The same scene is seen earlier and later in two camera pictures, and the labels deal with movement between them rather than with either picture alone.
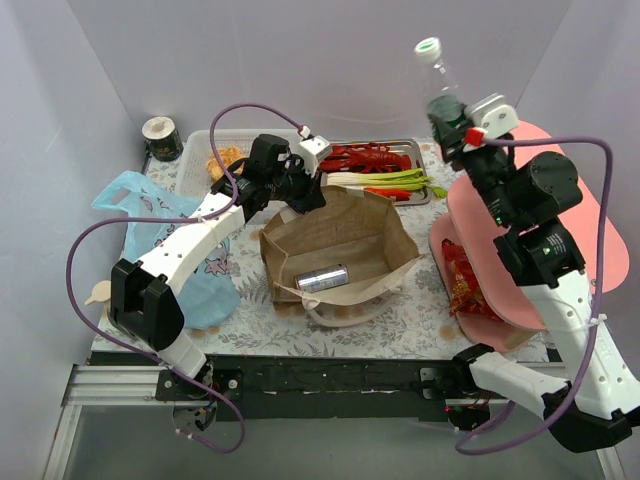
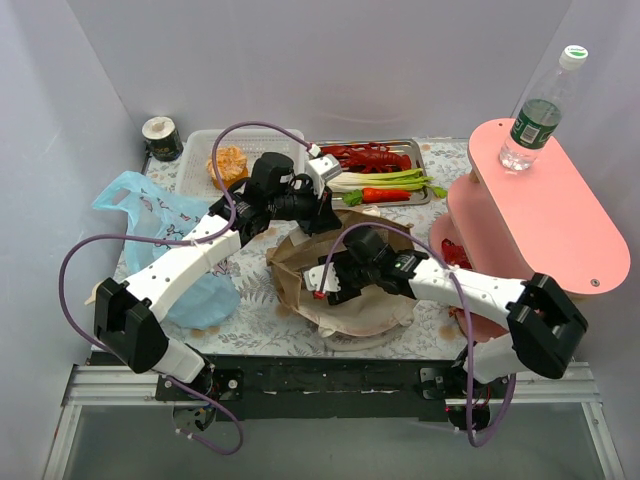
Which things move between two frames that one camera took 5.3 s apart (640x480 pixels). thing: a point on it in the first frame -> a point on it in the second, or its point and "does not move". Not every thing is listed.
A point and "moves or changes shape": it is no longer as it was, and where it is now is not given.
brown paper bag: [330, 259] moves or changes shape
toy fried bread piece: [227, 155] does not move
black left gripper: [307, 187] -> [322, 215]
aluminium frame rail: [129, 384] does not move
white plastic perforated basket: [192, 178] does not move
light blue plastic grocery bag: [211, 299] does not move
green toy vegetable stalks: [402, 179] does not move
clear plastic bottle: [441, 91] -> [538, 118]
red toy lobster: [371, 158] does not move
